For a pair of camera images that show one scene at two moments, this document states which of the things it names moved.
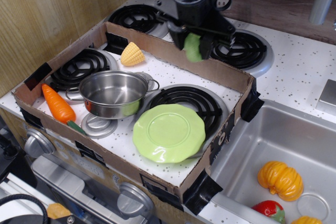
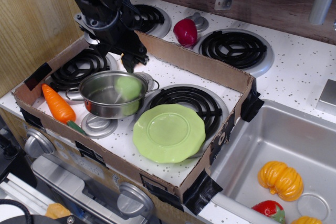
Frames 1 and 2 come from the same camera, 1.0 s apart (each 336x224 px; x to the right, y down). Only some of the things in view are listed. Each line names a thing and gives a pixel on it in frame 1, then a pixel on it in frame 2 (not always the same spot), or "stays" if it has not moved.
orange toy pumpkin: [281, 179] stays
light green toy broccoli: [191, 48] to [130, 88]
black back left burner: [141, 17] stays
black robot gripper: [199, 16] to [114, 30]
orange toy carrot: [60, 109] stays
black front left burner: [72, 70] stays
